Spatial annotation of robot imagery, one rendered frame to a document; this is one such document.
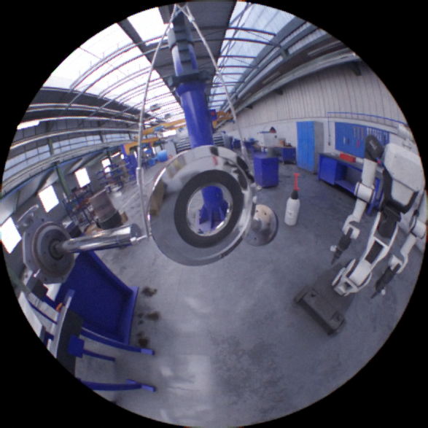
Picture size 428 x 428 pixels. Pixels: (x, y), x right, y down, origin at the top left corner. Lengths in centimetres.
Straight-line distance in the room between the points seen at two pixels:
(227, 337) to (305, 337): 70
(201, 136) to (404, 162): 185
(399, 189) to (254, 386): 152
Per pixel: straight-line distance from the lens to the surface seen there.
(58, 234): 112
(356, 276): 101
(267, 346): 132
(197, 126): 177
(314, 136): 467
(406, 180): 84
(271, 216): 60
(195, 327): 137
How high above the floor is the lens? 130
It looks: 32 degrees down
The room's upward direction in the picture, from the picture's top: 12 degrees counter-clockwise
